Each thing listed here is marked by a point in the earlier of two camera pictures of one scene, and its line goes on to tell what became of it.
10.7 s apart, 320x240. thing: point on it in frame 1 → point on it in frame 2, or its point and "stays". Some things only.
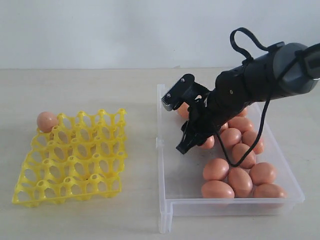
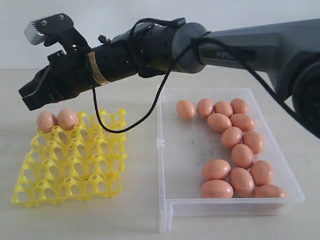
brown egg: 230,136 stays
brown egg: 241,181 stays
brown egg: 46,120 stays
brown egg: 183,111 stays
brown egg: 209,143 → 67,118
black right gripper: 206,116 → 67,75
